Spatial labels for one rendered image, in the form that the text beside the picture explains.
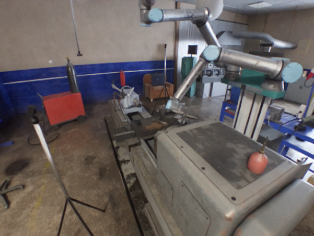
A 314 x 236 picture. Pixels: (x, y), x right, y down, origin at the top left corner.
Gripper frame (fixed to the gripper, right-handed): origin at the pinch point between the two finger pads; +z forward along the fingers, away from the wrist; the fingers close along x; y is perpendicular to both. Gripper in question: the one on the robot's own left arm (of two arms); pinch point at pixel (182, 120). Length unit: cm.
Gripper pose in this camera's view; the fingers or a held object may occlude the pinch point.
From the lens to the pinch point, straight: 117.2
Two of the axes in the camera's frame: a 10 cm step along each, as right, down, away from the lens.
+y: -2.9, 9.0, 3.3
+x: -9.4, -3.3, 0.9
